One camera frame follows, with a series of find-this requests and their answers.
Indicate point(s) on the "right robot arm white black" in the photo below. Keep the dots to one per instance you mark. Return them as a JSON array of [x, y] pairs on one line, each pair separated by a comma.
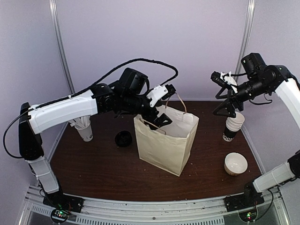
[[269, 98]]

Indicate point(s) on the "stack of paper cups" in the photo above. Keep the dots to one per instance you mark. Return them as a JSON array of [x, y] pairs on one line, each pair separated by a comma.
[[232, 126]]

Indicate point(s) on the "white ceramic bowl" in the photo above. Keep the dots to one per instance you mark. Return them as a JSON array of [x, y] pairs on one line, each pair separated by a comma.
[[235, 164]]

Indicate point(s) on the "paper cup holding straws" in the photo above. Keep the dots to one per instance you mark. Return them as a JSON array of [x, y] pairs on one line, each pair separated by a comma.
[[85, 132]]

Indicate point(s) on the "left aluminium frame post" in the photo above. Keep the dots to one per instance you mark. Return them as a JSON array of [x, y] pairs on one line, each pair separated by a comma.
[[62, 54]]

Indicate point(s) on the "stack of black lids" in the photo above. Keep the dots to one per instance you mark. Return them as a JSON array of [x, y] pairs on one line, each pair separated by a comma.
[[123, 139]]

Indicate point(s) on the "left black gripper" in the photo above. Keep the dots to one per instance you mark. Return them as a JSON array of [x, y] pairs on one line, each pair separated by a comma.
[[158, 120]]

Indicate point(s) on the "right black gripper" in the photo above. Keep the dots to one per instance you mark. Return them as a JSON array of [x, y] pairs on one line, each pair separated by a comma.
[[232, 97]]

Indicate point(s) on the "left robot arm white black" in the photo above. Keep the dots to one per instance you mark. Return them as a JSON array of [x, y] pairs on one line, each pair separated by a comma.
[[122, 97]]

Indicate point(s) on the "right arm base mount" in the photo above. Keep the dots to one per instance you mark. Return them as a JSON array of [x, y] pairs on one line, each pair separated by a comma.
[[245, 206]]

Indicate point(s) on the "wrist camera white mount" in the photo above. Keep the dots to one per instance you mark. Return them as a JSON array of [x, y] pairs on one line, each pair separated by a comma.
[[225, 81], [160, 92]]

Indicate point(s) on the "right aluminium frame post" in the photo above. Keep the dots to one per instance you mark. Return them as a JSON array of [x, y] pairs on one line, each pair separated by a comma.
[[246, 33]]

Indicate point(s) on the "aluminium front rail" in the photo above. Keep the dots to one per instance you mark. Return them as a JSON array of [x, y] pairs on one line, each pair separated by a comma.
[[210, 211]]

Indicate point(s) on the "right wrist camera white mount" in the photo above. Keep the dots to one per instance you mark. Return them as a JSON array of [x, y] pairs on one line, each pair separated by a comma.
[[225, 81]]

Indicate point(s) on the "aluminium frame post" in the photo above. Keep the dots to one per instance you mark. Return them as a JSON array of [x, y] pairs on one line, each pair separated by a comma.
[[62, 54], [246, 33]]

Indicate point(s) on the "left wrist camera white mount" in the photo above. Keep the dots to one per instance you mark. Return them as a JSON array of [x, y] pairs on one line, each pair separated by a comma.
[[160, 92]]

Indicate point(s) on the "kraft paper takeout bag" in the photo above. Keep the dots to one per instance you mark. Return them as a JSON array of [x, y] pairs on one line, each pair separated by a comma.
[[169, 147]]

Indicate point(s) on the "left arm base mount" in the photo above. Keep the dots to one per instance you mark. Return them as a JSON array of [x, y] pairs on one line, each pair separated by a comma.
[[64, 206]]

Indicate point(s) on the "wrapped white straws bundle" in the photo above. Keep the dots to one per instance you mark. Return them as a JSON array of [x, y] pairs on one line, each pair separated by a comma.
[[80, 123]]

